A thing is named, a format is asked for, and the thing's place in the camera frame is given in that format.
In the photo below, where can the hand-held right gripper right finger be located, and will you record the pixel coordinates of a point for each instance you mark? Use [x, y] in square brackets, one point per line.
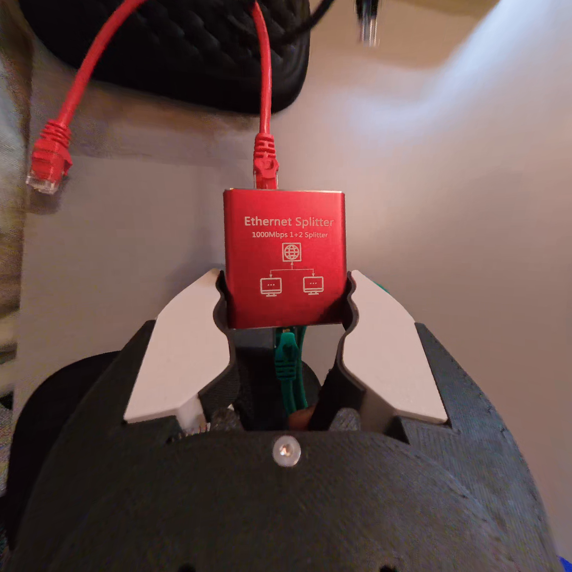
[393, 357]

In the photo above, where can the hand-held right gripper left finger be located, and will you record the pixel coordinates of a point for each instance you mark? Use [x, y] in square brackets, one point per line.
[178, 353]

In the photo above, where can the red ethernet splitter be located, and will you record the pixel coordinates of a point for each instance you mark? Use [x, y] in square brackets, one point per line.
[286, 210]

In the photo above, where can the grey desk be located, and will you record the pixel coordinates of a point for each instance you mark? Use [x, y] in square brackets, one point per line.
[447, 223]

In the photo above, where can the person's right hand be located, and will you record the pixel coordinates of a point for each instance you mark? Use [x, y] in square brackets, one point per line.
[303, 419]

